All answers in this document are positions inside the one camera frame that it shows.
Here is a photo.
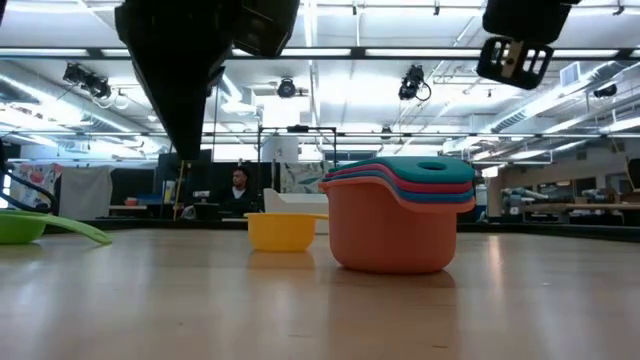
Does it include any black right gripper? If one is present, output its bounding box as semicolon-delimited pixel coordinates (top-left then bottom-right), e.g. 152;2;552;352
482;0;581;46

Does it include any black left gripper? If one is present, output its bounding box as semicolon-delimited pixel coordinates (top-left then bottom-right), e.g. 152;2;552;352
114;0;301;161

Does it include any white plastic basket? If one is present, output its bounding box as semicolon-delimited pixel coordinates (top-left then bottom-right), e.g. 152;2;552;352
263;187;331;235

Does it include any red measuring cup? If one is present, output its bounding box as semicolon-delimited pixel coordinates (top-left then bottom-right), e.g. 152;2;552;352
324;163;475;195
322;171;476;205

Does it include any teal measuring cup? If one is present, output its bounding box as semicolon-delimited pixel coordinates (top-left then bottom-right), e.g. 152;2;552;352
342;156;476;185

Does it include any yellow measuring cup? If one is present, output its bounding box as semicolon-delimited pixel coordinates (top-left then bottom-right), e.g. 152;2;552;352
243;212;330;253

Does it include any green measuring cup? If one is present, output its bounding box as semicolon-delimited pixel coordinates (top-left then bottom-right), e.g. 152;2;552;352
0;209;112;246

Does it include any orange measuring cup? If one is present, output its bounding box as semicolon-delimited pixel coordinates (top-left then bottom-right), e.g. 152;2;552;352
318;178;477;275

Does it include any white vent grille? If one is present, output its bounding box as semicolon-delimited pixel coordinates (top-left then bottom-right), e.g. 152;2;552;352
559;61;582;89

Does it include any black ceiling lamp pair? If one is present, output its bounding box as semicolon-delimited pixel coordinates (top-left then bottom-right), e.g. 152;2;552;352
62;62;114;101

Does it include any round black ceiling lamp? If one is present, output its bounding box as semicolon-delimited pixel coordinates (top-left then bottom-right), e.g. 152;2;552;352
276;77;297;100

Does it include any thin black crossbeam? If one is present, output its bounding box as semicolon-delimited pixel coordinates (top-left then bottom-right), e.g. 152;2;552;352
0;130;640;139

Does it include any black partition panel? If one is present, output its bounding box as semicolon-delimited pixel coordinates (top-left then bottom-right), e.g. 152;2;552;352
157;148;214;219

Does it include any white cylindrical tank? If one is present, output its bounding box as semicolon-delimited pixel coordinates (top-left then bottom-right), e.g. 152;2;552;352
260;135;300;164

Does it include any person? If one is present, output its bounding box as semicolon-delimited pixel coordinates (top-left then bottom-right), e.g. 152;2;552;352
218;165;259;217

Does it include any grey hanging cloth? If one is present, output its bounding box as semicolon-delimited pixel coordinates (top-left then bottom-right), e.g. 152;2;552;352
58;165;115;221

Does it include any black overhead crossbeam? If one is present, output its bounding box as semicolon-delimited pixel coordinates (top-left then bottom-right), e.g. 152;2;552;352
0;46;640;62

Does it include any floral print cloth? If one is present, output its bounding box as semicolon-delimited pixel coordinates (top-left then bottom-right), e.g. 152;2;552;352
9;162;64;211

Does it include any wooden workbench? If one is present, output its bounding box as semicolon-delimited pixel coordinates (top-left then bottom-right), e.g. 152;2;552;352
519;201;640;212

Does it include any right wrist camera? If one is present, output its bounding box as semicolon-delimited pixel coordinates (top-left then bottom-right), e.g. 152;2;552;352
476;36;555;92

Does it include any silver ventilation duct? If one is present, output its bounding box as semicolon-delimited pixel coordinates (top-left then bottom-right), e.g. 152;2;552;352
489;59;640;134
0;59;166;154

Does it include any black overhead camera with cable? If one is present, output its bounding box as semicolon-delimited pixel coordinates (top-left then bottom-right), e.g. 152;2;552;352
397;63;432;103

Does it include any black metal frame stand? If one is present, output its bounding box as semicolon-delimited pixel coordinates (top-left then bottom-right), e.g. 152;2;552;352
257;123;338;164

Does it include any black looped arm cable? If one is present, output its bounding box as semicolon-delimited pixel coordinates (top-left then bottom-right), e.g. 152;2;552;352
0;142;59;217

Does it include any black aluminium table frame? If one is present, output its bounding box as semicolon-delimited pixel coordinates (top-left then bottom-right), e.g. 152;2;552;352
0;215;640;240

